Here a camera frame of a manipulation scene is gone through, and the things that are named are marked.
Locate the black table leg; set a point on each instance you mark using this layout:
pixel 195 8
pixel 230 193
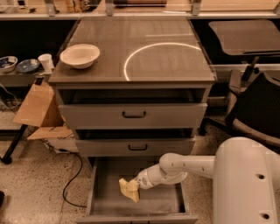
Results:
pixel 17 135

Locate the blue plate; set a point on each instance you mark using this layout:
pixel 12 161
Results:
pixel 28 66

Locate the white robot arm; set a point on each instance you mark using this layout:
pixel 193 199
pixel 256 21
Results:
pixel 245 175

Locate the blue white bowl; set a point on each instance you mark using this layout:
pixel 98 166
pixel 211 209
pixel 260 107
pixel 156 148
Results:
pixel 8 64

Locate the grey top drawer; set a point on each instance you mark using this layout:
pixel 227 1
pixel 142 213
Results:
pixel 112 109

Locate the green yellow sponge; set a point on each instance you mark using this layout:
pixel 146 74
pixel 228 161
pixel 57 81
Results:
pixel 128 178

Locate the grey side shelf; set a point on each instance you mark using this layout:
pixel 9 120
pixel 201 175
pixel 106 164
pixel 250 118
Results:
pixel 16 79

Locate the grey drawer cabinet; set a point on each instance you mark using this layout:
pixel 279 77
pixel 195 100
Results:
pixel 139 53

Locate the black office chair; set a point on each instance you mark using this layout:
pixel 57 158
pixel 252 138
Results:
pixel 253 108

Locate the grey bottom drawer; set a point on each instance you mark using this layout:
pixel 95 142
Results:
pixel 163 204

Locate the white paper cup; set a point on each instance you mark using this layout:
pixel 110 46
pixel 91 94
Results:
pixel 46 60

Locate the grey middle drawer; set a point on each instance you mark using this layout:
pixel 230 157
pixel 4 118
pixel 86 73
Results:
pixel 134 142

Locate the brown cardboard box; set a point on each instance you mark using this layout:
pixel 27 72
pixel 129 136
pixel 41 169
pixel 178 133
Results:
pixel 40 110

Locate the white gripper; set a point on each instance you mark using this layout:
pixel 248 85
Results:
pixel 143 178

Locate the grey drawer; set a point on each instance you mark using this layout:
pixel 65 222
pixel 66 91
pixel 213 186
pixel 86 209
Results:
pixel 163 204
pixel 134 142
pixel 112 109

